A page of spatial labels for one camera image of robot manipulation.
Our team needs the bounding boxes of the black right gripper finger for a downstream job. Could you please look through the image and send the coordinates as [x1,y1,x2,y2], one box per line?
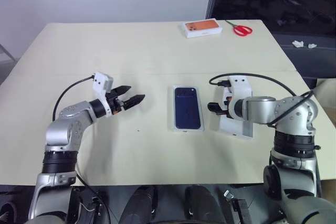
[207,102,224,116]

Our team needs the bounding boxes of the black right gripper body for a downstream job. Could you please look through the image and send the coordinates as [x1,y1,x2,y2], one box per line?
[222,90,235,119]

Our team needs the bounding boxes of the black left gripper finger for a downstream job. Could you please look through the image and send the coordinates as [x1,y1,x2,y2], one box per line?
[112,85,132,98]
[123,94,146,111]

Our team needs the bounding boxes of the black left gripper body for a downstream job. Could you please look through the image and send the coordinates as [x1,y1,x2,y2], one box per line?
[106,91,126,115]

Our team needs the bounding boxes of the white box lid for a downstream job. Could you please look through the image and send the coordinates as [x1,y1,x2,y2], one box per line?
[215,87,255,141]

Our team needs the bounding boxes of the dark blue smartphone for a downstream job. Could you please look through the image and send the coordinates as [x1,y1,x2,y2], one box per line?
[173,86,204,130]

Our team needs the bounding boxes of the white phone box base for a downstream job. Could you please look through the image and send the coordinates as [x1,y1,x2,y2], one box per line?
[171,84,206,133]

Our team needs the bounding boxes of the orange printed phone box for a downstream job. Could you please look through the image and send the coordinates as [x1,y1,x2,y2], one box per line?
[181,19,224,39]

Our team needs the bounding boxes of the dark rounded shape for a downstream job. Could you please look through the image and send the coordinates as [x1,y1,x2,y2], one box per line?
[122,185,159,224]
[184,185,219,224]

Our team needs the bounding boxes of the black white soled sneaker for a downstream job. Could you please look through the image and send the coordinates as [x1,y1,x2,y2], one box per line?
[0,201,18,224]

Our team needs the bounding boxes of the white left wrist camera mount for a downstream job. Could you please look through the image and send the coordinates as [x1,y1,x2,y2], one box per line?
[92,71,114,118]

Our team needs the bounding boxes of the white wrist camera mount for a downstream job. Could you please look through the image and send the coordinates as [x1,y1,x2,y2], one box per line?
[226,75,253,104]
[92,71,114,118]

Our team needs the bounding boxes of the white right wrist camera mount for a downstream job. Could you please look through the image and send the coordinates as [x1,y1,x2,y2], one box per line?
[226,75,253,104]

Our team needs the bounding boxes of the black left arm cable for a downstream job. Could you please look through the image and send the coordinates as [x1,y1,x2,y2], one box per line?
[52,75,117,224]

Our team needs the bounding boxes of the red handled scissors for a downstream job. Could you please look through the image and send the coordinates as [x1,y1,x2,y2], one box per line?
[224,19,254,37]

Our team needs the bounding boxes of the metal table bracket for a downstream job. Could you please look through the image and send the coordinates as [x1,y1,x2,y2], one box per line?
[223,189,249,224]

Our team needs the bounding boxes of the thin white cable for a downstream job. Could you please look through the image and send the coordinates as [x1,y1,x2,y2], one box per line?
[80,202,97,214]

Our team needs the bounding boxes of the black folding chair frame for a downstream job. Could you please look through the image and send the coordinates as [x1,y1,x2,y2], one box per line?
[0,42,17,64]

